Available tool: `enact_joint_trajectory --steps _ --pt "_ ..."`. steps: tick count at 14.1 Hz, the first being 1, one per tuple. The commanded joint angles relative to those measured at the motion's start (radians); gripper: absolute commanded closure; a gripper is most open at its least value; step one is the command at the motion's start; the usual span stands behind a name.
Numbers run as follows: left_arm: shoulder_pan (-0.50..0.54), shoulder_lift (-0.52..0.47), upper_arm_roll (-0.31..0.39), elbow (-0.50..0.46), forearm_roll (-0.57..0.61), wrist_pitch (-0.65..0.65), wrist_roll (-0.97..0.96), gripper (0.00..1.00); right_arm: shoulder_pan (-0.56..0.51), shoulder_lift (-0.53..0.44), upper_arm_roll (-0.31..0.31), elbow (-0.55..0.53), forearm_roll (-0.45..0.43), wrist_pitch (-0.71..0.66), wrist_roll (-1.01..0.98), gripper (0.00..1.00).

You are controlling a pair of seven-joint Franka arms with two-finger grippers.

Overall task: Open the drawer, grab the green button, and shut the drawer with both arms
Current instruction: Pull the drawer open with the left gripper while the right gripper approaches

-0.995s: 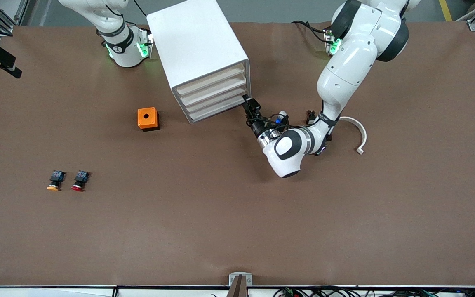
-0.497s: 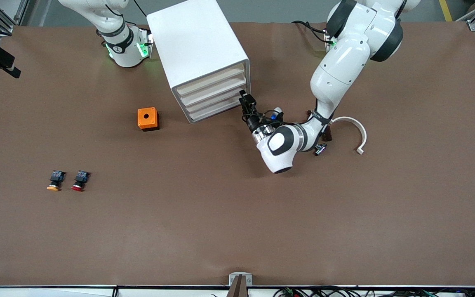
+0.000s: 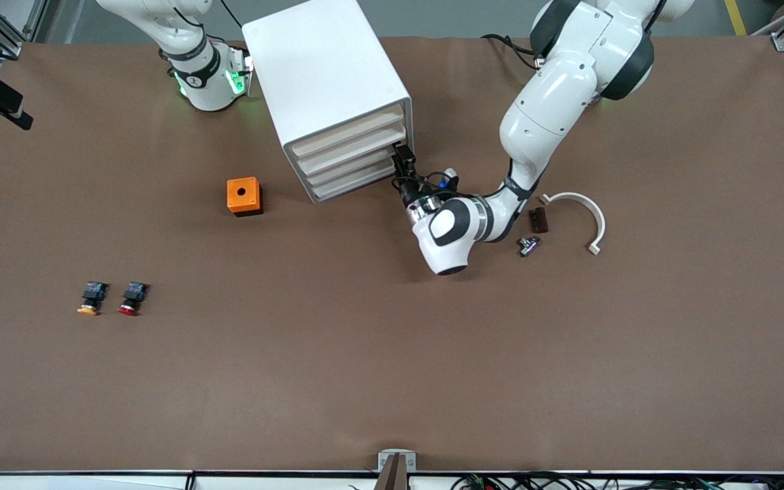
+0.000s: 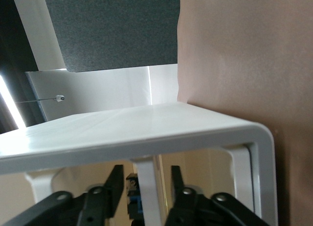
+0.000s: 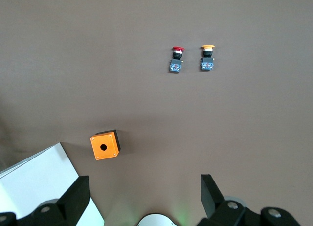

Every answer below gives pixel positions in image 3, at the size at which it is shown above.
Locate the brown table cover mat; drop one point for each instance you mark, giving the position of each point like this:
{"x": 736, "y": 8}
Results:
{"x": 392, "y": 354}

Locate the brown terminal block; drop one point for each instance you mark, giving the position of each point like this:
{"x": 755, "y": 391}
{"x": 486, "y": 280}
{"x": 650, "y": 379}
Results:
{"x": 539, "y": 220}

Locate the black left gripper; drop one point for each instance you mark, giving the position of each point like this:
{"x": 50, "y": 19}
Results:
{"x": 409, "y": 190}

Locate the yellow mushroom push button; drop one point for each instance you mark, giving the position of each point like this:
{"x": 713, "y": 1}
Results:
{"x": 92, "y": 294}

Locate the silver selector switch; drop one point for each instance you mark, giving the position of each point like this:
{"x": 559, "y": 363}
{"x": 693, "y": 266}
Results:
{"x": 528, "y": 246}

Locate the orange button enclosure box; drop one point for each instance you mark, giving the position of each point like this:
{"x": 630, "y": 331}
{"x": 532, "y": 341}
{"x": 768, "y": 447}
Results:
{"x": 242, "y": 194}

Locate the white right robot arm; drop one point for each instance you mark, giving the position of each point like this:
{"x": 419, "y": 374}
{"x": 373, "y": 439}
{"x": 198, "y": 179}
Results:
{"x": 205, "y": 88}

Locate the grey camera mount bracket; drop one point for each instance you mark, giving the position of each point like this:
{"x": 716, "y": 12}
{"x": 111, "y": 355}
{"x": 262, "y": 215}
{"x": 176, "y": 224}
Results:
{"x": 397, "y": 469}

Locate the red mushroom push button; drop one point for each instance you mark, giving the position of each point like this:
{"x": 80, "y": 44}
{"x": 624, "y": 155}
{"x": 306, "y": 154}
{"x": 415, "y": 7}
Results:
{"x": 133, "y": 294}

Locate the white curved plastic bracket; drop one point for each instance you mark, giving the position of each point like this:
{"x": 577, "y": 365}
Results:
{"x": 599, "y": 224}

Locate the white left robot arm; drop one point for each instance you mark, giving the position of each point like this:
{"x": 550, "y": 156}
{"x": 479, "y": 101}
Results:
{"x": 555, "y": 102}

